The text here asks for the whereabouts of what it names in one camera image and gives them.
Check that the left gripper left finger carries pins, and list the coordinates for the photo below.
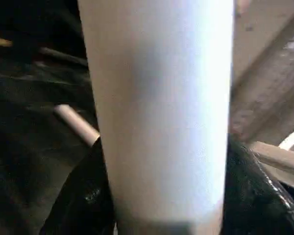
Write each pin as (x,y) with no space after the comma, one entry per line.
(85,200)

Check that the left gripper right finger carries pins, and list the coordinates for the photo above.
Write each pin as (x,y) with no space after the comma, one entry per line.
(254,203)

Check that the white plastic table leg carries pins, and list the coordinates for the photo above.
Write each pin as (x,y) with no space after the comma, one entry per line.
(76,124)
(161,110)

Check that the beige ledge bar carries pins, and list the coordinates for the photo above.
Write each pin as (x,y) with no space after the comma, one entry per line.
(279,157)

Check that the sheer striped window curtain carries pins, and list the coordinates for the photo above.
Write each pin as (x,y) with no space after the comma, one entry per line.
(272,73)

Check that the black long pole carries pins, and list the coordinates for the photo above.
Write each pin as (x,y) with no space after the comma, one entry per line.
(63,56)

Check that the small gold label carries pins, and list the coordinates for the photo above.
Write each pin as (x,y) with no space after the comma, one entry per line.
(1,41)

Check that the black backdrop cloth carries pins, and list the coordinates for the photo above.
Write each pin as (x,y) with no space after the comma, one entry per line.
(27,17)

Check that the white window frame bar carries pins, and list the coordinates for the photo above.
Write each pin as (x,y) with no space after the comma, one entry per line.
(292,137)

